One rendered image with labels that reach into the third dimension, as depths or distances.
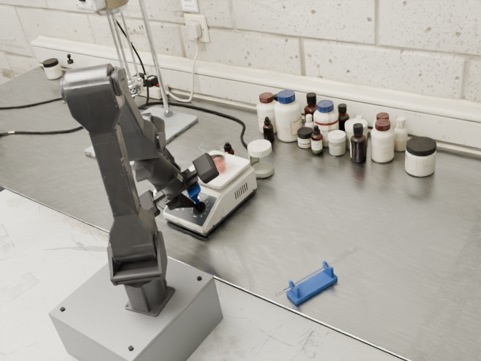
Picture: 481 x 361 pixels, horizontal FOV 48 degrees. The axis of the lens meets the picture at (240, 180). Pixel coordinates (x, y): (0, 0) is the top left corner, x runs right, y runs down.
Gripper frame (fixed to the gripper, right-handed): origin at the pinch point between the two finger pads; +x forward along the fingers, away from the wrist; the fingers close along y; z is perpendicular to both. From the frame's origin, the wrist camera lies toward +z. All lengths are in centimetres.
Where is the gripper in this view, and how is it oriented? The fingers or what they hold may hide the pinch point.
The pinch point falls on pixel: (188, 197)
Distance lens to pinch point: 119.3
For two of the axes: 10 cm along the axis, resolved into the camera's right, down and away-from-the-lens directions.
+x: 4.2, 4.5, 7.9
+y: -8.3, 5.4, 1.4
